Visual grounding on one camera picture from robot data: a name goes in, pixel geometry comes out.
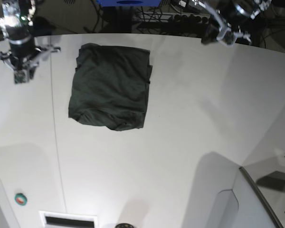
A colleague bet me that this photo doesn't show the green red emergency button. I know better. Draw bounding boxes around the green red emergency button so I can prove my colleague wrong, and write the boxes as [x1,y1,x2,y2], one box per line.
[14,193,28,206]

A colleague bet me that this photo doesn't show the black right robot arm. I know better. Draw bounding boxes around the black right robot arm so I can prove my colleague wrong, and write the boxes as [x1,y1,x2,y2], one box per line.
[0,0,61,84]

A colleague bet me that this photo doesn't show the black round knob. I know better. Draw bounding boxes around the black round knob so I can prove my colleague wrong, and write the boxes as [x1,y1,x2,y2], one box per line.
[115,223,135,228]

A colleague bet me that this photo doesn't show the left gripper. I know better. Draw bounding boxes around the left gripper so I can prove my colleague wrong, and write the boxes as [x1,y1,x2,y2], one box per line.
[197,0,252,47]

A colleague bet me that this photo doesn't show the dark green t-shirt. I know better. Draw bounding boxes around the dark green t-shirt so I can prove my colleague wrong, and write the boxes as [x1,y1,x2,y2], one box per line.
[68,43,152,131]

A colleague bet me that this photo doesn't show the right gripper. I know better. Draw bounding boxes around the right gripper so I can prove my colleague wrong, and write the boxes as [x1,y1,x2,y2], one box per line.
[0,35,61,84]

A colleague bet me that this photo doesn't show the white power strip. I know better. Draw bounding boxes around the white power strip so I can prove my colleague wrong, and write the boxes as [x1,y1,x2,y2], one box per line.
[133,11,210,24]

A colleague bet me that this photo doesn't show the grey monitor frame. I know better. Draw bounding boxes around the grey monitor frame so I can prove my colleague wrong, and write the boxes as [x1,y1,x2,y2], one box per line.
[239,167,283,228]

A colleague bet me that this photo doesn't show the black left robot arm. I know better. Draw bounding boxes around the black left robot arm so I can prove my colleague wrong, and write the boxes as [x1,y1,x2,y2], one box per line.
[194,0,271,47]

